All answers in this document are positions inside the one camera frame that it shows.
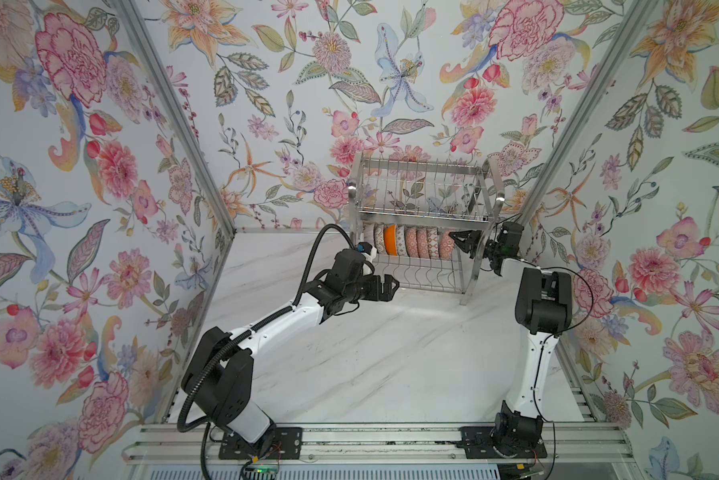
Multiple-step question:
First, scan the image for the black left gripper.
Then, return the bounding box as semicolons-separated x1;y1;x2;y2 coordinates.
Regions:
341;271;401;304

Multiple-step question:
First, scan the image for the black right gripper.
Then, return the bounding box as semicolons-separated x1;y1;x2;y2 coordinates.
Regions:
451;230;503;261

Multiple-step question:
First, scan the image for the two-tier steel dish rack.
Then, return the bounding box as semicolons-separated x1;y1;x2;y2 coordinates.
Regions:
347;152;505;304

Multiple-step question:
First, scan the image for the plain white bowl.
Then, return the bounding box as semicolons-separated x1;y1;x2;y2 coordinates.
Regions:
383;224;399;256

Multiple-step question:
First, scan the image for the brown mandala pattern bowl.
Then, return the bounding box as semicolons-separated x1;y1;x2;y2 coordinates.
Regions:
373;224;387;255

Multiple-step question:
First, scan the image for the dark speckled bowl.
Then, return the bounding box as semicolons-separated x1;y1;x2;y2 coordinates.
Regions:
439;229;455;260

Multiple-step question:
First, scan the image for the blue pattern bowl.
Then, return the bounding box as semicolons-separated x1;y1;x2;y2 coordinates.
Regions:
427;227;439;260

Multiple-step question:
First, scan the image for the green leaf pattern bowl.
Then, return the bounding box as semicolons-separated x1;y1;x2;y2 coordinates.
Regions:
417;227;431;259

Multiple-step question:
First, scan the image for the dark floral bowl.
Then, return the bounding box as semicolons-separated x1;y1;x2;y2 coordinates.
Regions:
405;226;419;258

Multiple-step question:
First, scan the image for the pale green pattern bowl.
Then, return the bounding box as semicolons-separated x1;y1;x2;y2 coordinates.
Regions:
395;225;409;257

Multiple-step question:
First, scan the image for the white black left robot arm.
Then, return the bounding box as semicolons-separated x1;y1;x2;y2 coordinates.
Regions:
176;242;399;457

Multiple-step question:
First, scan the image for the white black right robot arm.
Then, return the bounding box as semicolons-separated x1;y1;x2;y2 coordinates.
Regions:
449;222;573;458

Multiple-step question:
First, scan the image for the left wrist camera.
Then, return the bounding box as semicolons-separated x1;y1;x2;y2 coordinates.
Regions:
356;241;377;275

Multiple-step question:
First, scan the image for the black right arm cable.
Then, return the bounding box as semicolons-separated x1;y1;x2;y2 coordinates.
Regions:
481;212;595;480

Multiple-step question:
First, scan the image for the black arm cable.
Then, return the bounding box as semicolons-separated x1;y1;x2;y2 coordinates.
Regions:
175;223;355;480
481;212;595;480

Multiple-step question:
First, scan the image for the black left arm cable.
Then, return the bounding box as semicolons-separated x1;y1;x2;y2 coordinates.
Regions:
175;223;355;480

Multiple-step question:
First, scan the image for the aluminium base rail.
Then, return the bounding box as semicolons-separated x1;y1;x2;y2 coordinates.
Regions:
122;422;635;467

